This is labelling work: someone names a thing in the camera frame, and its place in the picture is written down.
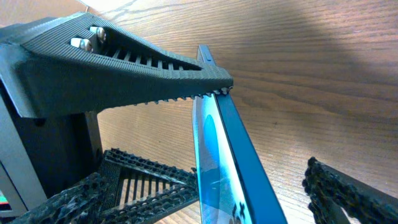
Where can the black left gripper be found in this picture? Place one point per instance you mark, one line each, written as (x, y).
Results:
(41, 157)

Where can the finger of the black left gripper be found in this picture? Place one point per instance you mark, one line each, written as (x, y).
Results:
(143, 191)
(69, 65)

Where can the blue Galaxy smartphone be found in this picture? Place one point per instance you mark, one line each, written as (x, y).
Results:
(232, 184)

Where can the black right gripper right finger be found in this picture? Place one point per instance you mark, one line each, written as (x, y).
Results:
(335, 196)

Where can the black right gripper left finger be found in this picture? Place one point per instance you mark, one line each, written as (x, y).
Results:
(79, 204)

